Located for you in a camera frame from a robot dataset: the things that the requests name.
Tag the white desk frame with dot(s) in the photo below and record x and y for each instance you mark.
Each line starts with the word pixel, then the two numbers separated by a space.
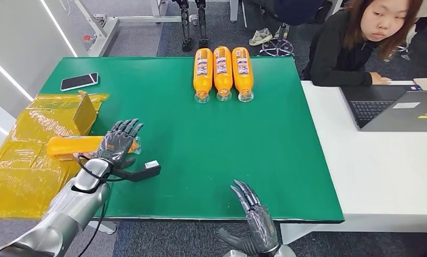
pixel 103 35

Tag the black smartphone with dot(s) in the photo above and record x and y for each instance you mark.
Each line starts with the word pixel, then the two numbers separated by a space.
pixel 79 82

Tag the grey laptop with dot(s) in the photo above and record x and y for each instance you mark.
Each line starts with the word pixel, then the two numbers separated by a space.
pixel 397 115

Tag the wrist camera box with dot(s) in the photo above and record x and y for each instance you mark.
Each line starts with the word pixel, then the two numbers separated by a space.
pixel 151 164
pixel 231 254

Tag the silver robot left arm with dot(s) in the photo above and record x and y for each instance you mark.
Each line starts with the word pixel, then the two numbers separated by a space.
pixel 67 209

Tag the yellow wrapped box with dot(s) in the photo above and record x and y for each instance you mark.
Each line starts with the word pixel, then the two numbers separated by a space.
pixel 85 115

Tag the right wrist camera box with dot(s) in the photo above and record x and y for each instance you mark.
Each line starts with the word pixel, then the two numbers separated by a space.
pixel 231 254

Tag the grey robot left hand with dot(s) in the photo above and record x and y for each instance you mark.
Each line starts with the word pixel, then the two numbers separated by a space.
pixel 115 145

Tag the person in dark blue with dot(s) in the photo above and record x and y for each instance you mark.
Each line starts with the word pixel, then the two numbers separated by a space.
pixel 295 10

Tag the yellow plastic film sheets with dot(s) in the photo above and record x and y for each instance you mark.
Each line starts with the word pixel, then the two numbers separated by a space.
pixel 21 184

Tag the orange juice bottle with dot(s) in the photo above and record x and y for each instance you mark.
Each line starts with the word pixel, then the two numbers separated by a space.
pixel 222 74
pixel 67 147
pixel 242 74
pixel 203 76

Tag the small red knob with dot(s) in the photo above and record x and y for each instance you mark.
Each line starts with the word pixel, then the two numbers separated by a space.
pixel 87 37

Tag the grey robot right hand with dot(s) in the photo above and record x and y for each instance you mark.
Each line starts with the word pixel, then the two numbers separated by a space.
pixel 261 230

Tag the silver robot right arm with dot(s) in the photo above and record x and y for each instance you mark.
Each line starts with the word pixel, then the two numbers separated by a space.
pixel 286 252

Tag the chrome chair base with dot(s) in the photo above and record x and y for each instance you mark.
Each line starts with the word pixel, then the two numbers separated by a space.
pixel 278 48

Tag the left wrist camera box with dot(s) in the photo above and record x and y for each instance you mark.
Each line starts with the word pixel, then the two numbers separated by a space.
pixel 151 164

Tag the green table mat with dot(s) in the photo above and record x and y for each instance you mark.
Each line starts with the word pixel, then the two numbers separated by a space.
pixel 216 142

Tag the black robot leg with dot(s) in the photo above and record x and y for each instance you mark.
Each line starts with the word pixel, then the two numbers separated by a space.
pixel 202 25
pixel 186 28

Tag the person in black top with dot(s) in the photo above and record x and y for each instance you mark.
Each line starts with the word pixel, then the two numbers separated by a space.
pixel 330 53

